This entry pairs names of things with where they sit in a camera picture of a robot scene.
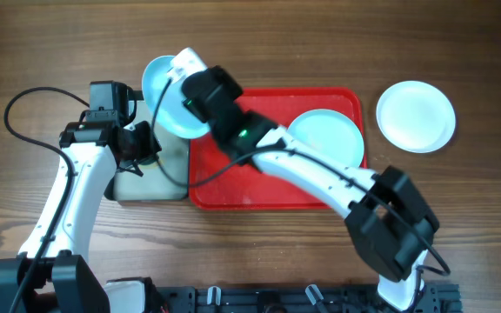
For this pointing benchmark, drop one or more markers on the red plastic tray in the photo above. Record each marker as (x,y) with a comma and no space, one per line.
(244,188)

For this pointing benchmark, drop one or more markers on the teal plate on right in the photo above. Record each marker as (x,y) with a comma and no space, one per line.
(330,133)

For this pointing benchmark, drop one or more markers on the light blue front plate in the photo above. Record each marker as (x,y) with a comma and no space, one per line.
(171,115)

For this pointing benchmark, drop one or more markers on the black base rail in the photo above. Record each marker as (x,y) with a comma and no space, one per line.
(435,298)

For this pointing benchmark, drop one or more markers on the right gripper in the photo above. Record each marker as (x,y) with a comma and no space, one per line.
(196,85)

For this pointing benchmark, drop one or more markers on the white round plate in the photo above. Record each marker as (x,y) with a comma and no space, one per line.
(416,117)

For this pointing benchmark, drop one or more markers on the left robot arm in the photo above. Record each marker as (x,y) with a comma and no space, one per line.
(50,272)

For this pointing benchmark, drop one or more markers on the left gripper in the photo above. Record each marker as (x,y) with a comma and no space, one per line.
(135,164)

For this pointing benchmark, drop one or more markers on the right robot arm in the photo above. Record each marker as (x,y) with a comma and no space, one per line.
(390,224)

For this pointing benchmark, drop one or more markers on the black water basin tray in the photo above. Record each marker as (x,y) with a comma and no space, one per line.
(153,185)

